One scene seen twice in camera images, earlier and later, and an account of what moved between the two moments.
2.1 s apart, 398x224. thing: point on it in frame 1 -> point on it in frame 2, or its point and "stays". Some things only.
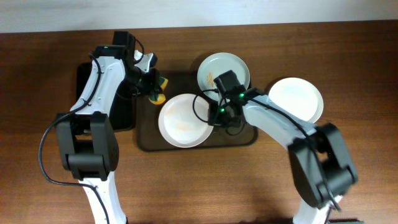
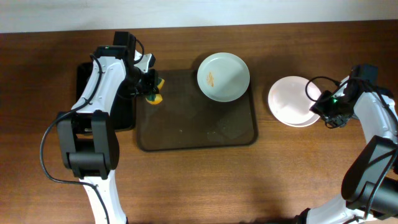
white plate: (183, 120) -> (289, 102)
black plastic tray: (123, 113) stays
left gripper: (152, 86) stays
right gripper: (214, 116) -> (334, 118)
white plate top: (216, 65) stays
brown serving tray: (182, 82) stays
